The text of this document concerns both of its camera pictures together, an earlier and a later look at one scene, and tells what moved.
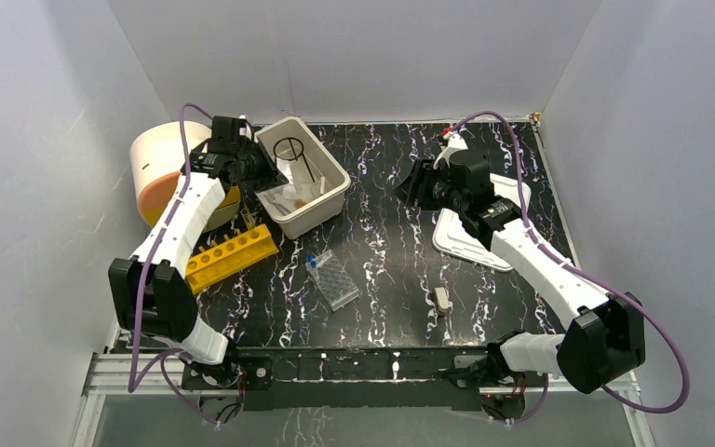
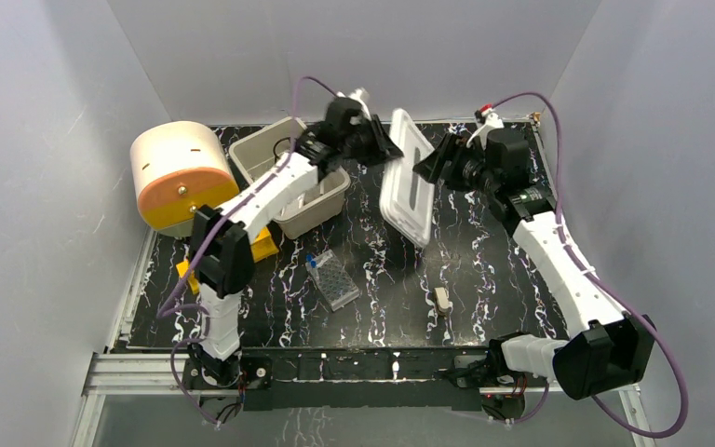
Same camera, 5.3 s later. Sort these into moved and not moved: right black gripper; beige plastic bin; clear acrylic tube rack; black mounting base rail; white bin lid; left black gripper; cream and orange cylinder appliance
Moved: left black gripper; white bin lid; right black gripper
Not moved: black mounting base rail; beige plastic bin; cream and orange cylinder appliance; clear acrylic tube rack
